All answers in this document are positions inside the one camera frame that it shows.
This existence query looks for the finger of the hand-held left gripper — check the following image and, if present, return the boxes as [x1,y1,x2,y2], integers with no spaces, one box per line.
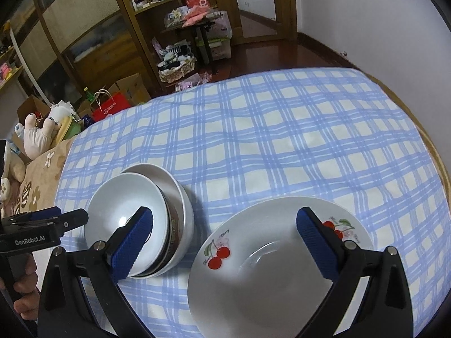
[35,208,89,237]
[2,207,63,224]

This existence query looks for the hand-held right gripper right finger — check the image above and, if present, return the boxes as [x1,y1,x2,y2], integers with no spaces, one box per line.
[296,207,414,338]

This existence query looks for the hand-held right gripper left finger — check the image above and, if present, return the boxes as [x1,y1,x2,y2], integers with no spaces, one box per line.
[37,206,156,338]

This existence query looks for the small white bowl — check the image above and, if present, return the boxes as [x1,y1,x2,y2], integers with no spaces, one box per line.
[84,172,169,277]

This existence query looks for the large cherry print plate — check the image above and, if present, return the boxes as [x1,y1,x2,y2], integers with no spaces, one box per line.
[187,196,374,338]

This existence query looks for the large white bowl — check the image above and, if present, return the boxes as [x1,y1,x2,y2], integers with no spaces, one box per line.
[121,163,195,278]

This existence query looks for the person's left hand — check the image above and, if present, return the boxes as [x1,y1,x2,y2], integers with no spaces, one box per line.
[13,253,39,312]

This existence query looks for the beige printed blanket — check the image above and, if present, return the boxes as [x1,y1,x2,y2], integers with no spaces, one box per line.
[16,137,76,219]

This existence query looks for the beige plush toy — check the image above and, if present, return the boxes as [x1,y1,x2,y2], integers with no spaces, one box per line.
[0,148,27,205]

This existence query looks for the white plush toy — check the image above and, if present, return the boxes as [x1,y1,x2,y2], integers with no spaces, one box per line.
[22,101,76,160]

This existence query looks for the yellow green plush cushion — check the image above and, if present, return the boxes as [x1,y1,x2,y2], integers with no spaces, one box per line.
[53,114,83,141]

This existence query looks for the cardboard box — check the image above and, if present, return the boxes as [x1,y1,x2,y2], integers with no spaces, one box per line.
[16,94,50,124]
[116,73,152,107]

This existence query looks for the blue checked cloth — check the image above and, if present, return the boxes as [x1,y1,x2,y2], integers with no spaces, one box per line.
[54,68,445,338]

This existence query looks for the red shopping bag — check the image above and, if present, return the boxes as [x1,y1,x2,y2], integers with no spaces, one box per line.
[92,90,132,122]

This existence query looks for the white pole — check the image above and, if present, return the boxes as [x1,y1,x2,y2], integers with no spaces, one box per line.
[9,25,48,108]

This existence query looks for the pink packets on floor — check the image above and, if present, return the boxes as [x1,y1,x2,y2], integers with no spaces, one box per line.
[176,72,212,92]

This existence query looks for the wooden display cabinet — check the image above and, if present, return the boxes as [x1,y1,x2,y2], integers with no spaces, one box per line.
[7,0,184,99]

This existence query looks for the wicker basket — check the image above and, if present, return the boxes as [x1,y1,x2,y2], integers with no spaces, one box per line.
[157,42,197,83]

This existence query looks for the black folding table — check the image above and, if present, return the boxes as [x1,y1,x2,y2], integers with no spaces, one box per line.
[162,10,226,66]

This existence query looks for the white plastic storage box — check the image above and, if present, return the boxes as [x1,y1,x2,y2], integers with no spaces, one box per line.
[195,10,233,62]

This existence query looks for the pink packets pile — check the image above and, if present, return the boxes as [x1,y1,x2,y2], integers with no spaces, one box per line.
[181,7,215,27]

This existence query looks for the wall shelf unit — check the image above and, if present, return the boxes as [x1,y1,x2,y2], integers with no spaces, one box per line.
[0,17,25,92]

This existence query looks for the wooden frame edge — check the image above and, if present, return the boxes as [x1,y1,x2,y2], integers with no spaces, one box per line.
[363,70,451,191]

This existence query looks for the wooden door frame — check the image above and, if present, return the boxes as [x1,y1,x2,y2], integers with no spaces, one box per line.
[225,0,298,45]

